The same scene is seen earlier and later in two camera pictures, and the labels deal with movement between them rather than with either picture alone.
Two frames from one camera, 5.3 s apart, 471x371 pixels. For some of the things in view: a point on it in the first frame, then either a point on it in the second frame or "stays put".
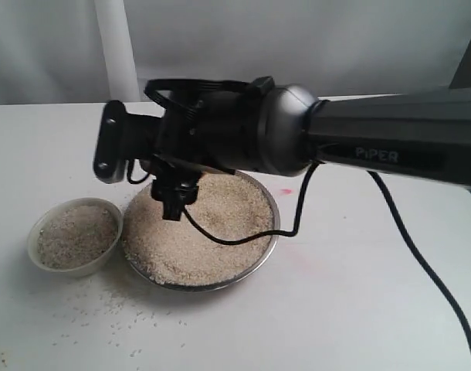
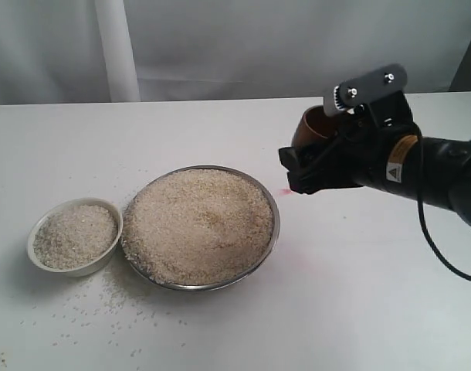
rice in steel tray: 174,252 stays put
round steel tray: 176,255 stays put
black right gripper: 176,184 to 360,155
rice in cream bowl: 76,236 stays put
